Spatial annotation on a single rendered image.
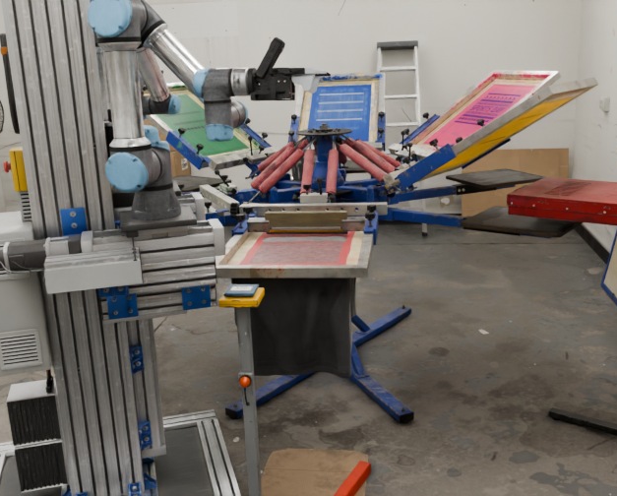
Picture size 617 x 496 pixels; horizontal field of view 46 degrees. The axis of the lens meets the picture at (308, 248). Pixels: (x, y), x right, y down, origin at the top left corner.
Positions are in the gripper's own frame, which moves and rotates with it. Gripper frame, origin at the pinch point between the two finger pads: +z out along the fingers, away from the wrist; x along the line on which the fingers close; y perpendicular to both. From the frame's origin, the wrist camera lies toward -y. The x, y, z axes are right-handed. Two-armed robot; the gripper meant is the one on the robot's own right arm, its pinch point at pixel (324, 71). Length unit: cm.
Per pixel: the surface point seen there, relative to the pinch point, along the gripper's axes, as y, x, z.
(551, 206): 45, -120, 74
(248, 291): 67, -35, -32
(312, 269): 62, -56, -15
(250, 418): 113, -42, -35
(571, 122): -2, -536, 142
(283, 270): 63, -56, -25
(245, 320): 77, -38, -34
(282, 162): 27, -187, -55
